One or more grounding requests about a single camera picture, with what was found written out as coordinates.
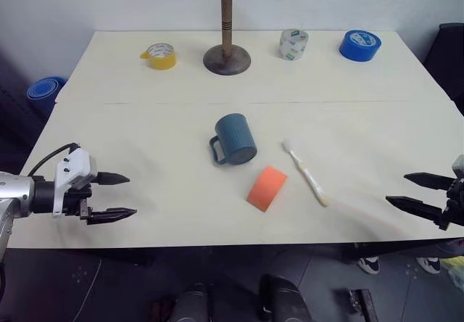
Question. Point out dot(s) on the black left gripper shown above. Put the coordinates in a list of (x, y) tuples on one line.
[(77, 202)]

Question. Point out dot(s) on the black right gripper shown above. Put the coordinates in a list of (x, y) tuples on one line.
[(455, 206)]

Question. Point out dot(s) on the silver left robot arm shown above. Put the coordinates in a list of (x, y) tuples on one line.
[(20, 191)]

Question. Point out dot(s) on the white and black sneaker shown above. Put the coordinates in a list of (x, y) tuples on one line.
[(369, 264), (429, 264)]

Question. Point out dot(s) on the white toothbrush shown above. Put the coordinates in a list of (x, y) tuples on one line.
[(303, 171)]

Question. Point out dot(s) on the teal ribbed plastic mug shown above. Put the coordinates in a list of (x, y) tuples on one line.
[(235, 140)]

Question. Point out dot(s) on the yellow tape roll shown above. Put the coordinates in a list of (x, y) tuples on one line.
[(161, 56)]

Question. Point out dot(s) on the orange soap block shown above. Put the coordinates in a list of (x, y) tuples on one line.
[(267, 189)]

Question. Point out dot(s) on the blue tape roll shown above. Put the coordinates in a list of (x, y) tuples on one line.
[(360, 45)]

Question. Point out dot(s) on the clear tape roll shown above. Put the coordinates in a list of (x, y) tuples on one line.
[(293, 44)]

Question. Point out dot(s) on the dark wooden hat stand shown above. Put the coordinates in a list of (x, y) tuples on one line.
[(227, 28)]

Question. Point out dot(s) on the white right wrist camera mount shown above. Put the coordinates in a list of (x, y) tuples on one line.
[(459, 166)]

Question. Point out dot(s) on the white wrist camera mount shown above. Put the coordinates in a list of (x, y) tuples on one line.
[(74, 164), (459, 166)]

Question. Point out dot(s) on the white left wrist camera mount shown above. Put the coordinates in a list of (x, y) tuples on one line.
[(74, 164)]

